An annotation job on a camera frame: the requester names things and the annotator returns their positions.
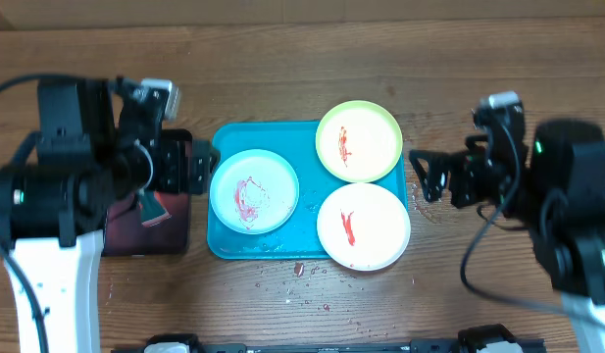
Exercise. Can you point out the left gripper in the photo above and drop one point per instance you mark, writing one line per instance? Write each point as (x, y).
(201, 179)

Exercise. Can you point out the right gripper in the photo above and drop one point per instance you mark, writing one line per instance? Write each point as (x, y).
(461, 175)

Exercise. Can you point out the light blue plate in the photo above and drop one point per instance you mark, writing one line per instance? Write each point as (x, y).
(254, 191)

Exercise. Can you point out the orange and green sponge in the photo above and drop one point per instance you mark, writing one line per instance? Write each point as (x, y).
(152, 209)

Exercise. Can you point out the white plate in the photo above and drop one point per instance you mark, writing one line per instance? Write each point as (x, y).
(363, 227)

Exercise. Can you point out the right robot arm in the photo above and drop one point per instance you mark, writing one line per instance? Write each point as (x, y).
(554, 188)

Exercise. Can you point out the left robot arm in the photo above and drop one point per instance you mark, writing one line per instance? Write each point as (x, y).
(101, 177)

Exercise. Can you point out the black tray with red water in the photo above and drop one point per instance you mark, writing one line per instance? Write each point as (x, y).
(125, 235)

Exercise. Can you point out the teal plastic tray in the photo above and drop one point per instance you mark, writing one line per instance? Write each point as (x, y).
(297, 238)

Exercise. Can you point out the yellow-green plate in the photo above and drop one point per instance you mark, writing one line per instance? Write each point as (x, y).
(358, 141)

